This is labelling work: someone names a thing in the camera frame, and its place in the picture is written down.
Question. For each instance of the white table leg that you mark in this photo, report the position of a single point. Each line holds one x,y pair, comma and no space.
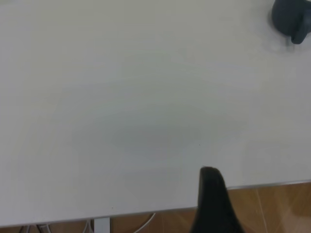
102,225

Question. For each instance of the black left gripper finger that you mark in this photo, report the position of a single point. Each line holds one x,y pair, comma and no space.
213,206

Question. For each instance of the dark grey ceramic mug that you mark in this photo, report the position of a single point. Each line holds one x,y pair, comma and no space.
286,17

